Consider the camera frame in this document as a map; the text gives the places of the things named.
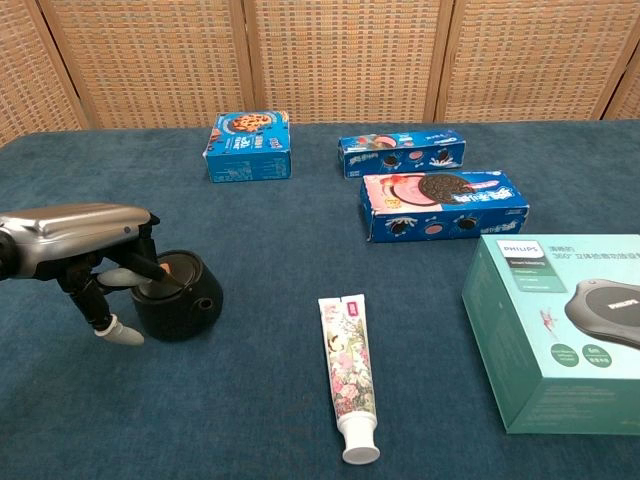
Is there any teal Philips speaker box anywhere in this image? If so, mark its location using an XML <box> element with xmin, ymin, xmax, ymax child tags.
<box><xmin>461</xmin><ymin>233</ymin><xmax>640</xmax><ymax>435</ymax></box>

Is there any woven bamboo folding screen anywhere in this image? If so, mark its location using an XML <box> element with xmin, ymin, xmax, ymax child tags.
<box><xmin>0</xmin><ymin>0</ymin><xmax>640</xmax><ymax>149</ymax></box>

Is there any large blue pink Oreo box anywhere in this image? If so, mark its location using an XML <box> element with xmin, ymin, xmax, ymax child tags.
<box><xmin>359</xmin><ymin>168</ymin><xmax>531</xmax><ymax>244</ymax></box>

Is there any black round pot with lid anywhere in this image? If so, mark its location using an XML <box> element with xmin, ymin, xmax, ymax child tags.
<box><xmin>129</xmin><ymin>249</ymin><xmax>225</xmax><ymax>344</ymax></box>

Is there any slim blue Oreo box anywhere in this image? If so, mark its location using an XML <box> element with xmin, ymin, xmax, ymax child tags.
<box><xmin>337</xmin><ymin>129</ymin><xmax>467</xmax><ymax>181</ymax></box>

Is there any blue chocolate chip cookie box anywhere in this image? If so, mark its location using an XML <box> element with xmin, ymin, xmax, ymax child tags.
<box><xmin>202</xmin><ymin>110</ymin><xmax>293</xmax><ymax>184</ymax></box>

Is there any blue table cloth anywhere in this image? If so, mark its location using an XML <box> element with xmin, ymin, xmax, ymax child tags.
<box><xmin>0</xmin><ymin>118</ymin><xmax>640</xmax><ymax>480</ymax></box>

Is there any floral toothpaste tube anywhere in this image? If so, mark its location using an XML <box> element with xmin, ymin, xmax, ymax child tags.
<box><xmin>317</xmin><ymin>293</ymin><xmax>382</xmax><ymax>465</ymax></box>

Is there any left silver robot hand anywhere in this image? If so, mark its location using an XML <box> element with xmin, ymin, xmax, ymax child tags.
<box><xmin>0</xmin><ymin>202</ymin><xmax>185</xmax><ymax>347</ymax></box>

